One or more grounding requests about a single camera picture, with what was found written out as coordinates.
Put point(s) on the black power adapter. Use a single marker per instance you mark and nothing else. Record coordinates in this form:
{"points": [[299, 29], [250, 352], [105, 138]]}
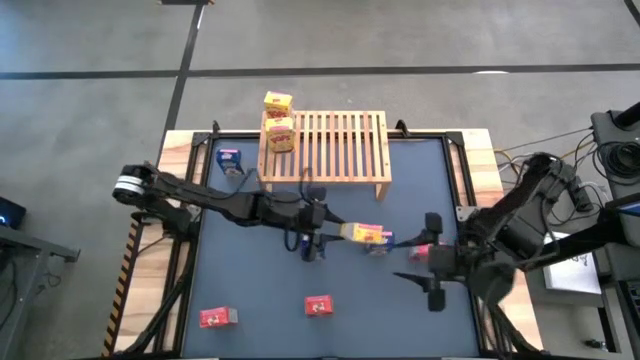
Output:
{"points": [[582, 197]]}

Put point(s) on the black diagonal support strut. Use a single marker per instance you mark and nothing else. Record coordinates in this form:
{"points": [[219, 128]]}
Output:
{"points": [[491, 311], [169, 305]]}

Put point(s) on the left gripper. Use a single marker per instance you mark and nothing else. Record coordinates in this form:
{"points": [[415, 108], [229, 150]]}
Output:
{"points": [[310, 220]]}

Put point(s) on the grey metal desk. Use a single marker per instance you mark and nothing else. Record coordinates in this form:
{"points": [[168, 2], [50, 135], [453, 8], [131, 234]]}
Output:
{"points": [[30, 250]]}

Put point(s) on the red Froot Loops box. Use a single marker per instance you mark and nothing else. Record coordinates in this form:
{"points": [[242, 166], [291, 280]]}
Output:
{"points": [[319, 305], [218, 317], [419, 254]]}

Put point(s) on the yellow Corn Pops box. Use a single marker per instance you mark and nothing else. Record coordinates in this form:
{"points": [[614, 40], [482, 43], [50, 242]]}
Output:
{"points": [[278, 102], [361, 232], [280, 137]]}

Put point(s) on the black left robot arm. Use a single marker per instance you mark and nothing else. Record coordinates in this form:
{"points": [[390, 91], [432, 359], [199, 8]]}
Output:
{"points": [[225, 202]]}

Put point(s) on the black metal beam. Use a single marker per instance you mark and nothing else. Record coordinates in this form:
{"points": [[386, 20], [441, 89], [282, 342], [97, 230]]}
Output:
{"points": [[590, 237]]}

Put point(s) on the yellow black hazard tape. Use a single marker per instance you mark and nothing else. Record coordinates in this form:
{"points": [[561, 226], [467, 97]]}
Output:
{"points": [[122, 285]]}

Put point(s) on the black computer with blue light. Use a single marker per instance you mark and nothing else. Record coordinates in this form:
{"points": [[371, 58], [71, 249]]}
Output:
{"points": [[10, 212]]}

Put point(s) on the blue Frosted Flakes box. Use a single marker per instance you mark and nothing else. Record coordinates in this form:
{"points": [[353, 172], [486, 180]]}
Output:
{"points": [[382, 248], [229, 160], [306, 242]]}

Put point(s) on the black table edge clamp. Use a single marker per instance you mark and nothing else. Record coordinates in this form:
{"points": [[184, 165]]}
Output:
{"points": [[216, 127], [401, 127]]}

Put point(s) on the black table frame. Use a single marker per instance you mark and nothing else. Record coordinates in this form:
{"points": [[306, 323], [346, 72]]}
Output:
{"points": [[425, 135]]}

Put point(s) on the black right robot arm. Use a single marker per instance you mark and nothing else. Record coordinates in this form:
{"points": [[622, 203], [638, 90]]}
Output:
{"points": [[520, 225]]}

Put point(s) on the blue screen device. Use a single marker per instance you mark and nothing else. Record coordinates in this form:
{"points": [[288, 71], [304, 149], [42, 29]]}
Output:
{"points": [[632, 207]]}

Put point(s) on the wooden slatted shelf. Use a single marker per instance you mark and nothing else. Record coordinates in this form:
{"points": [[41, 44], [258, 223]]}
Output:
{"points": [[350, 177]]}

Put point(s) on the white paper sheet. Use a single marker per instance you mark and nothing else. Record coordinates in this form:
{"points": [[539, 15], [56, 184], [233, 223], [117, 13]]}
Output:
{"points": [[575, 275]]}

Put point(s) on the grey equipment cart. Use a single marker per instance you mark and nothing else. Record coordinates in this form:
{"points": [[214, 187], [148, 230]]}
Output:
{"points": [[605, 130]]}

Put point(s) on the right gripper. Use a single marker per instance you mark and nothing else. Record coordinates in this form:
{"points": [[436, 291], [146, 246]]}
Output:
{"points": [[447, 262]]}

